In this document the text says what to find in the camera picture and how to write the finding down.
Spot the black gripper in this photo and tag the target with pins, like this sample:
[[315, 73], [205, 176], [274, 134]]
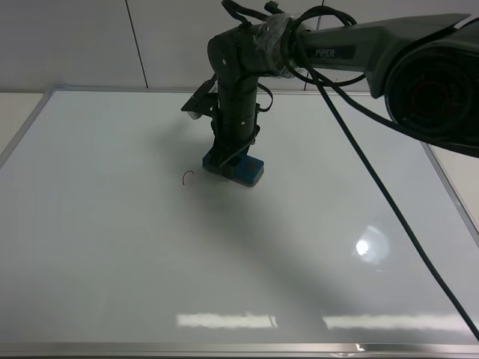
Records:
[[234, 120]]

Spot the blue board eraser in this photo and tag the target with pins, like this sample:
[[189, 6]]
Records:
[[244, 170]]

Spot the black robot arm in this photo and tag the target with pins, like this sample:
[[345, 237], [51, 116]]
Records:
[[424, 67]]

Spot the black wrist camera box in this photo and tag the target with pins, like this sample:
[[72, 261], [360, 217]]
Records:
[[203, 101]]

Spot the white whiteboard with aluminium frame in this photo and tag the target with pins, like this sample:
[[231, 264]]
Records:
[[106, 254]]

